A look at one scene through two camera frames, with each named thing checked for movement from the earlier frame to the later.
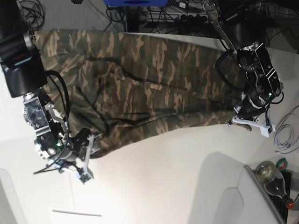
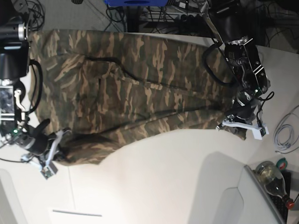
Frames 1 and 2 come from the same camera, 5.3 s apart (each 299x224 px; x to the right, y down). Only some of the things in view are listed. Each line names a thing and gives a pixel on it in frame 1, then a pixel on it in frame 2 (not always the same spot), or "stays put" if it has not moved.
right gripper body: (250, 111) → (244, 116)
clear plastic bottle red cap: (273, 182) stays put
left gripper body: (74, 151) → (41, 147)
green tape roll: (281, 164) stays put
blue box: (136, 3) stays put
